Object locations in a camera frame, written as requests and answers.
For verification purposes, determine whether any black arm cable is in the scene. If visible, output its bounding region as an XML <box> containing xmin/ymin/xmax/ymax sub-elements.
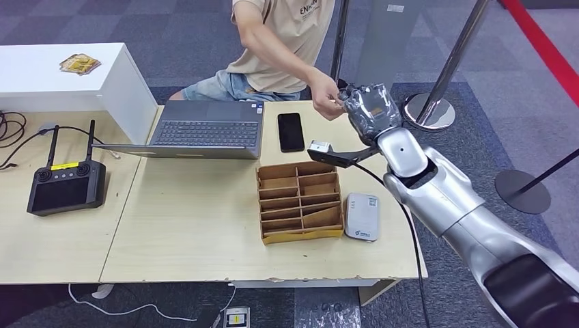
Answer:
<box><xmin>352</xmin><ymin>162</ymin><xmax>431</xmax><ymax>328</ymax></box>

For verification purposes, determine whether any black remote controller with antennas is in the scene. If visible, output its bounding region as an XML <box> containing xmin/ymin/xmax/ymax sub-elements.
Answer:
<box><xmin>26</xmin><ymin>119</ymin><xmax>107</xmax><ymax>217</ymax></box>

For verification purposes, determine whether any person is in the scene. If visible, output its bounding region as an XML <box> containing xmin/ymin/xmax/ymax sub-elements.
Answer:
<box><xmin>168</xmin><ymin>0</ymin><xmax>349</xmax><ymax>122</ymax></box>

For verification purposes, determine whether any white cabinet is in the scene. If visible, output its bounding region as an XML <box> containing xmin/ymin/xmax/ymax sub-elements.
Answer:
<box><xmin>0</xmin><ymin>42</ymin><xmax>159</xmax><ymax>145</ymax></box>

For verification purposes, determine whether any grey desk frame rail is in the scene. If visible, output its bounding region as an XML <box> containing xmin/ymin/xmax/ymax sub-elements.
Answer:
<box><xmin>228</xmin><ymin>278</ymin><xmax>378</xmax><ymax>289</ymax></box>

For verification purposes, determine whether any grey kiosk panel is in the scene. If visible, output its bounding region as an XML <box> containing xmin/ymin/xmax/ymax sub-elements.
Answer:
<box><xmin>352</xmin><ymin>0</ymin><xmax>424</xmax><ymax>98</ymax></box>

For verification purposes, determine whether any grey card reader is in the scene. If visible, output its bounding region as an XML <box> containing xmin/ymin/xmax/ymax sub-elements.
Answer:
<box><xmin>344</xmin><ymin>192</ymin><xmax>381</xmax><ymax>243</ymax></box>

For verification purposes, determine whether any chrome stanchion with black base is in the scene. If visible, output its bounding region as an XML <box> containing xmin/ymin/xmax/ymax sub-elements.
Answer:
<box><xmin>329</xmin><ymin>0</ymin><xmax>352</xmax><ymax>89</ymax></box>

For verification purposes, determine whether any grey laptop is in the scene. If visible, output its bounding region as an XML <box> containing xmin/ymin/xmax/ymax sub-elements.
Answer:
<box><xmin>91</xmin><ymin>100</ymin><xmax>266</xmax><ymax>161</ymax></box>

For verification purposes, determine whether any clear plastic floor sheet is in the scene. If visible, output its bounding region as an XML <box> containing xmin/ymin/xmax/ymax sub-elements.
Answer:
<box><xmin>294</xmin><ymin>287</ymin><xmax>362</xmax><ymax>328</ymax></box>

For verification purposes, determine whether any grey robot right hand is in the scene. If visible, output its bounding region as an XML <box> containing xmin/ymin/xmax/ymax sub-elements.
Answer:
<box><xmin>338</xmin><ymin>83</ymin><xmax>404</xmax><ymax>147</ymax></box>

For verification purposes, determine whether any wooden desk leg panel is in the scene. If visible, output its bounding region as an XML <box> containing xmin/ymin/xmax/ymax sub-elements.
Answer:
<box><xmin>358</xmin><ymin>277</ymin><xmax>401</xmax><ymax>308</ymax></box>

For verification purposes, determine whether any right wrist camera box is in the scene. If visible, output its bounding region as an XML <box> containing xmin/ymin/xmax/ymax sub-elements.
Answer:
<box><xmin>307</xmin><ymin>140</ymin><xmax>381</xmax><ymax>169</ymax></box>

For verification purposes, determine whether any metal floor socket box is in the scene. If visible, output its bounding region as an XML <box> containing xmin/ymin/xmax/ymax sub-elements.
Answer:
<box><xmin>223</xmin><ymin>307</ymin><xmax>251</xmax><ymax>328</ymax></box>

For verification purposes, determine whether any stack of gold cards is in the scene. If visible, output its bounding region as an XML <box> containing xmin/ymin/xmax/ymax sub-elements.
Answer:
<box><xmin>59</xmin><ymin>53</ymin><xmax>101</xmax><ymax>76</ymax></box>

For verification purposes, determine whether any red barrier belt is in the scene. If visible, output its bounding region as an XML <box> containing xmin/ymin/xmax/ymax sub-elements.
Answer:
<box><xmin>497</xmin><ymin>0</ymin><xmax>579</xmax><ymax>109</ymax></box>

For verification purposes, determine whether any person's right hand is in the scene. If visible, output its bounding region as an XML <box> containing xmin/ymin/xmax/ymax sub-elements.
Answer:
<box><xmin>307</xmin><ymin>68</ymin><xmax>349</xmax><ymax>122</ymax></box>

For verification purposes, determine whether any thin black cable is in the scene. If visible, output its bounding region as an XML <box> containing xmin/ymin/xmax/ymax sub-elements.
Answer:
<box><xmin>0</xmin><ymin>121</ymin><xmax>122</xmax><ymax>172</ymax></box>

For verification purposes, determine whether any black smartphone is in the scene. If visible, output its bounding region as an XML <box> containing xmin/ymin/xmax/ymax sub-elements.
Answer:
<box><xmin>277</xmin><ymin>112</ymin><xmax>306</xmax><ymax>154</ymax></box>

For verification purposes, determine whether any cardboard card organizer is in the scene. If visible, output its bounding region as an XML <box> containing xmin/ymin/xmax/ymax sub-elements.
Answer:
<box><xmin>255</xmin><ymin>161</ymin><xmax>345</xmax><ymax>246</ymax></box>

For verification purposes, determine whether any white floor cable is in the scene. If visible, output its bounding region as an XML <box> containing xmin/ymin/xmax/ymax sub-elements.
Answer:
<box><xmin>68</xmin><ymin>282</ymin><xmax>238</xmax><ymax>323</ymax></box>

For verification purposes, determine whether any coiled black cable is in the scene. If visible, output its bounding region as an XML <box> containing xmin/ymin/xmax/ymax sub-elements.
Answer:
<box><xmin>0</xmin><ymin>111</ymin><xmax>28</xmax><ymax>150</ymax></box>

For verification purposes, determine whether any white shoe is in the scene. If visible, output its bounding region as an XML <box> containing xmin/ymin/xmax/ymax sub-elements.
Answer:
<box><xmin>91</xmin><ymin>284</ymin><xmax>115</xmax><ymax>300</ymax></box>

